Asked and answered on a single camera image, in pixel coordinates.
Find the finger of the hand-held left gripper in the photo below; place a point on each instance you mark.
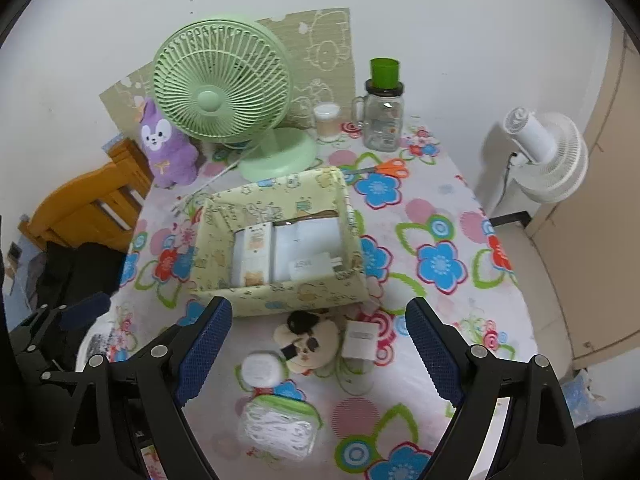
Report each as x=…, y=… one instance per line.
x=50, y=375
x=87, y=307

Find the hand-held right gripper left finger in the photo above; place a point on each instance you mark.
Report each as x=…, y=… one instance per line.
x=205, y=355

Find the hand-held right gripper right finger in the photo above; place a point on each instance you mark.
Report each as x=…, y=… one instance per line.
x=432, y=350

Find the white round case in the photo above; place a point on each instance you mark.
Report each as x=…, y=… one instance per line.
x=261, y=369

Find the small white square box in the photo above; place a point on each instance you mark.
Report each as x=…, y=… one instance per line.
x=361, y=340

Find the yellow cartoon fabric storage box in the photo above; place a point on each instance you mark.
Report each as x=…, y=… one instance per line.
x=300, y=300

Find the cream round bear case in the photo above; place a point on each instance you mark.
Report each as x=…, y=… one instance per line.
x=320, y=345

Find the dark cloth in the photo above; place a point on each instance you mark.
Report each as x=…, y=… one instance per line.
x=75, y=270

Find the green trimmed mesh pouch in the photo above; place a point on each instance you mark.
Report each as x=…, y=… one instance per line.
x=275, y=430

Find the orange wooden chair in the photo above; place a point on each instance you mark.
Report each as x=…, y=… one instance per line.
x=75, y=200

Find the white cartoon print box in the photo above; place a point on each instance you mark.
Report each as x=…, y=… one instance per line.
x=252, y=255

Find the floral tablecloth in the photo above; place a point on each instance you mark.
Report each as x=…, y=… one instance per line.
x=440, y=200

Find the white flat package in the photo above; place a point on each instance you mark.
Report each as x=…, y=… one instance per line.
x=305, y=240

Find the blue plastic bag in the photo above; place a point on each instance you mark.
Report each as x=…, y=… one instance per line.
x=582, y=400

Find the beige cabinet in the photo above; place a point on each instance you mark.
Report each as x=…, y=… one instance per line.
x=590, y=285

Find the purple plush toy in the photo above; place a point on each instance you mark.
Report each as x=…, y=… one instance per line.
x=167, y=155

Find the white standing fan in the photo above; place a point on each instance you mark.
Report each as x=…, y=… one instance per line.
x=555, y=160

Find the glass mug jar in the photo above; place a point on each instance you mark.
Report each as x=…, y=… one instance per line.
x=382, y=120

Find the green desk fan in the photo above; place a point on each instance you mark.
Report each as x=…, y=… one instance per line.
x=220, y=100

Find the clear cotton swab container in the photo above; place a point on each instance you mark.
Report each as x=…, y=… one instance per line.
x=327, y=122

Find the green plastic cup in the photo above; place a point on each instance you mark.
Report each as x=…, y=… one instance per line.
x=385, y=74

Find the green cartoon print mat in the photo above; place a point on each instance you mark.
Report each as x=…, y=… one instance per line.
x=325, y=50

